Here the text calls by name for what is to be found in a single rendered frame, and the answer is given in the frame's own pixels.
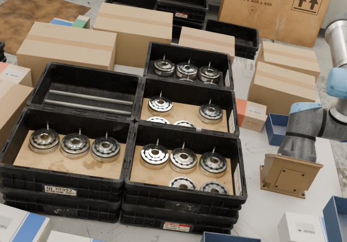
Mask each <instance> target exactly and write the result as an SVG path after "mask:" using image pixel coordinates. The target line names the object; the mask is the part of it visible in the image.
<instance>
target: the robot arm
mask: <svg viewBox="0 0 347 242"><path fill-rule="evenodd" d="M324 35H325V41H326V43H327V44H328V45H329V46H330V53H331V57H332V64H333V68H332V69H331V70H330V72H329V75H328V77H327V81H326V93H327V94H328V95H329V96H333V97H337V98H338V101H337V102H336V103H334V104H333V105H331V107H330V109H323V108H322V105H321V104H319V103H313V102H298V103H294V104H293V105H292V106H291V109H290V113H289V118H288V124H287V129H286V135H285V138H284V140H283V142H282V144H281V145H280V147H279V149H278V151H277V154H278V153H280V154H281V155H282V156H287V157H291V158H296V159H301V160H305V161H309V162H313V163H316V161H317V155H316V148H315V140H316V137H319V138H324V139H329V140H334V141H338V142H342V143H343V142H345V143H347V11H344V12H341V13H339V14H337V15H336V16H334V17H333V18H332V19H331V20H330V21H329V22H328V23H327V25H326V27H325V32H324Z"/></svg>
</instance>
